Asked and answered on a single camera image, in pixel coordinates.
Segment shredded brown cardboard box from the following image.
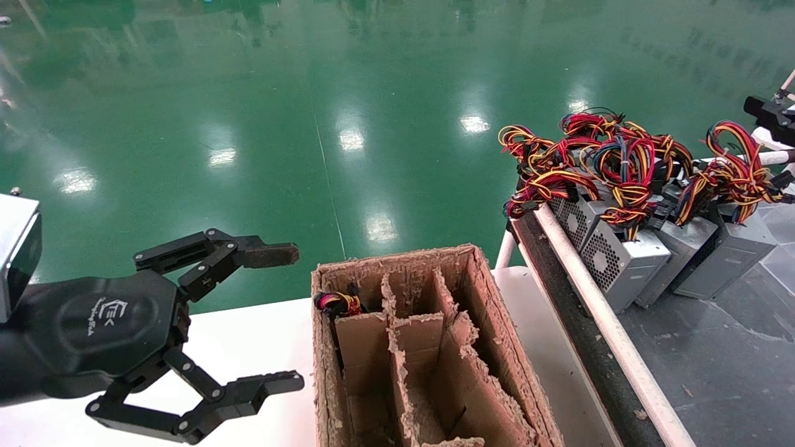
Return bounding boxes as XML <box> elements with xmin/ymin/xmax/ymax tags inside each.
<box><xmin>310</xmin><ymin>244</ymin><xmax>565</xmax><ymax>447</ymax></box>

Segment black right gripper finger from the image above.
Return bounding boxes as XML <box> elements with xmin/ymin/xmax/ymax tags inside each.
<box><xmin>743</xmin><ymin>96</ymin><xmax>795</xmax><ymax>148</ymax></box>

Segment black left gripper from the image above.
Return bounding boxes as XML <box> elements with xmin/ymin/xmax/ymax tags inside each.
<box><xmin>19</xmin><ymin>228</ymin><xmax>306</xmax><ymax>445</ymax></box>

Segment cross cardboard divider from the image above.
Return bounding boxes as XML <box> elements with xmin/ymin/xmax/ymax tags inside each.
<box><xmin>334</xmin><ymin>310</ymin><xmax>479</xmax><ymax>399</ymax></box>

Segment white panel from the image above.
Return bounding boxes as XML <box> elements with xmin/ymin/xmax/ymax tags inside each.
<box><xmin>750</xmin><ymin>127</ymin><xmax>795</xmax><ymax>181</ymax></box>

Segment mesh-sided power supply with cables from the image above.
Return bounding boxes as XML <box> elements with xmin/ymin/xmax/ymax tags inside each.
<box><xmin>559</xmin><ymin>109</ymin><xmax>673</xmax><ymax>315</ymax></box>
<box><xmin>499</xmin><ymin>123</ymin><xmax>601</xmax><ymax>250</ymax></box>

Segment grey power supply with cables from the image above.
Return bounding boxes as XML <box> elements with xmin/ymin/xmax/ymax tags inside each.
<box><xmin>674</xmin><ymin>120</ymin><xmax>795</xmax><ymax>301</ymax></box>

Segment power supply with pink-tied cables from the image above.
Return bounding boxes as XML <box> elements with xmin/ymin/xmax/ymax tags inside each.
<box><xmin>313</xmin><ymin>291</ymin><xmax>368</xmax><ymax>319</ymax></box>

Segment white crossbar pipe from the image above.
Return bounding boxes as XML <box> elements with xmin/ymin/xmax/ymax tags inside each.
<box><xmin>692</xmin><ymin>149</ymin><xmax>795</xmax><ymax>173</ymax></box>

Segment long white rail pipe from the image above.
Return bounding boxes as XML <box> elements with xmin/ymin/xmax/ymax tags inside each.
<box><xmin>533</xmin><ymin>204</ymin><xmax>697</xmax><ymax>447</ymax></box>

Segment thin white pipe with clamp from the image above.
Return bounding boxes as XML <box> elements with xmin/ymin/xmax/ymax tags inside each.
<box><xmin>774</xmin><ymin>68</ymin><xmax>795</xmax><ymax>103</ymax></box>

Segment short white pipe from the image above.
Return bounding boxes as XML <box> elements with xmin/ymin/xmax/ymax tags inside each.
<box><xmin>494</xmin><ymin>231</ymin><xmax>520</xmax><ymax>269</ymax></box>

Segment long cardboard divider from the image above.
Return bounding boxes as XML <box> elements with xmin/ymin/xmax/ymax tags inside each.
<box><xmin>432</xmin><ymin>267</ymin><xmax>540</xmax><ymax>447</ymax></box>
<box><xmin>378</xmin><ymin>273</ymin><xmax>429</xmax><ymax>447</ymax></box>

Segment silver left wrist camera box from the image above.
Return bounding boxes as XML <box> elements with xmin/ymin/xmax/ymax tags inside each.
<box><xmin>0</xmin><ymin>194</ymin><xmax>43</xmax><ymax>325</ymax></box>

